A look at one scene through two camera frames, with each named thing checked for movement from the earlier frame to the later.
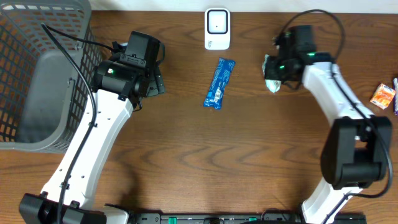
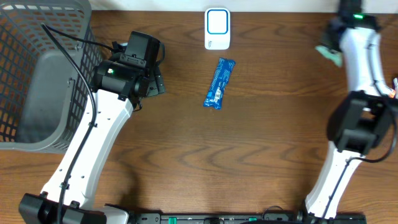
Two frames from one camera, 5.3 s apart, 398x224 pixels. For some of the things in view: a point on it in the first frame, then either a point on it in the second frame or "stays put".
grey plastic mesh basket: (43, 93) stays put
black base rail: (268, 218) stays put
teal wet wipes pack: (273, 84) to (334, 55)
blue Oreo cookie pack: (224, 69) stays put
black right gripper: (270, 73) to (329, 34)
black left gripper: (157, 84) stays put
